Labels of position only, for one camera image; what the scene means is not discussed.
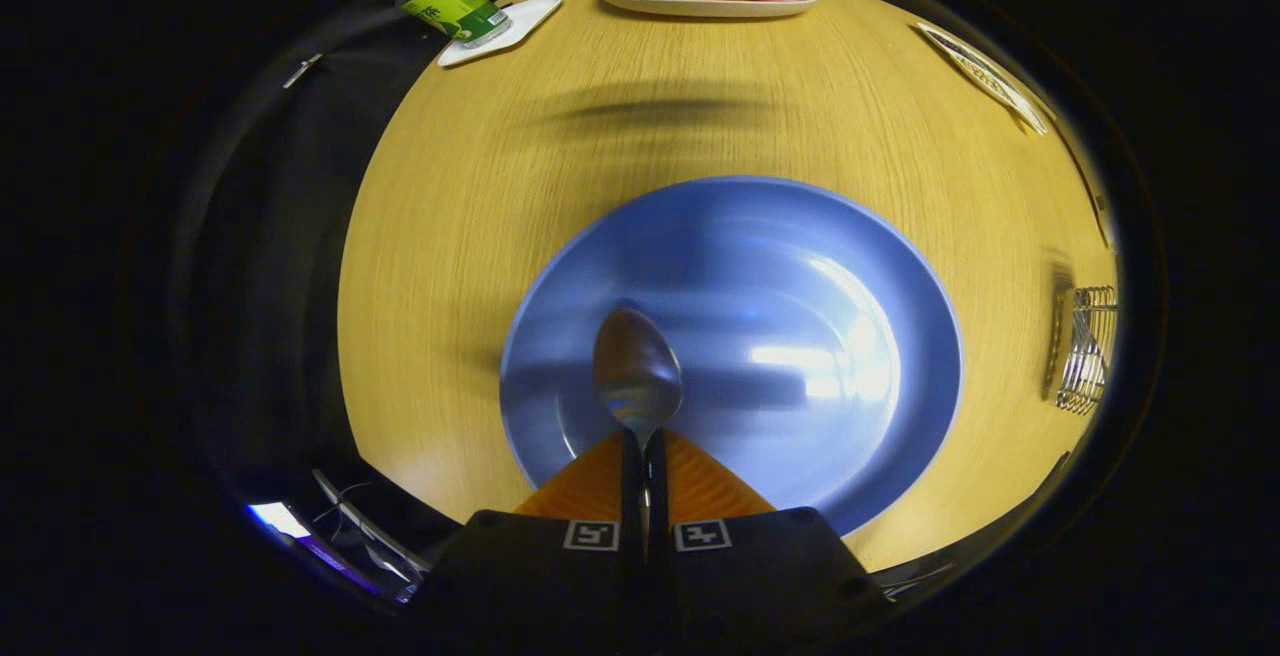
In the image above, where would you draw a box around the lit computer monitor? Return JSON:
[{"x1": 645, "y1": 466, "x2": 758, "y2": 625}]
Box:
[{"x1": 245, "y1": 501, "x2": 336, "y2": 552}]

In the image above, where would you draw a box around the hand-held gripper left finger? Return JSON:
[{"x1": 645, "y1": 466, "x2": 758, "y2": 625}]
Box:
[{"x1": 415, "y1": 429, "x2": 648, "y2": 656}]

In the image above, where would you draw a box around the blue round plate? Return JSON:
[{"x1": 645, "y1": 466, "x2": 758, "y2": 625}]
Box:
[{"x1": 499, "y1": 176, "x2": 964, "y2": 537}]

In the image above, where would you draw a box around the black backdrop cloth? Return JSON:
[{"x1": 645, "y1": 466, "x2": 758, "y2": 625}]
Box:
[{"x1": 170, "y1": 0, "x2": 481, "y2": 537}]

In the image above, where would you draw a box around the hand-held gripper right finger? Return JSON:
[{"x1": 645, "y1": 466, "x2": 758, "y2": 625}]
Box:
[{"x1": 647, "y1": 429, "x2": 893, "y2": 656}]

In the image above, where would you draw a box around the green label plastic bottle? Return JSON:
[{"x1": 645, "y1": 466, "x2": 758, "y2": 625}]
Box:
[{"x1": 388, "y1": 0, "x2": 511, "y2": 45}]

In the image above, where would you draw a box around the white square coaster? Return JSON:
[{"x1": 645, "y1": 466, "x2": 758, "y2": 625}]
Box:
[{"x1": 437, "y1": 0, "x2": 565, "y2": 69}]

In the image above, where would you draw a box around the metal wire cutlery basket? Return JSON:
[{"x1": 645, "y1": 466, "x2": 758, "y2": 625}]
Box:
[{"x1": 1040, "y1": 256, "x2": 1119, "y2": 417}]

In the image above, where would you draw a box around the open laptop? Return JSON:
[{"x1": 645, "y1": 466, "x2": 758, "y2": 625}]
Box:
[{"x1": 310, "y1": 469, "x2": 433, "y2": 589}]

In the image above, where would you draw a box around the white divided bean tray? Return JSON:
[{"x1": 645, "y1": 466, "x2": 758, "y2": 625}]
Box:
[{"x1": 912, "y1": 21, "x2": 1049, "y2": 137}]

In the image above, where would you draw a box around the silver metal spoon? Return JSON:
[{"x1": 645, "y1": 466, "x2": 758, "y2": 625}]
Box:
[{"x1": 592, "y1": 306, "x2": 685, "y2": 537}]

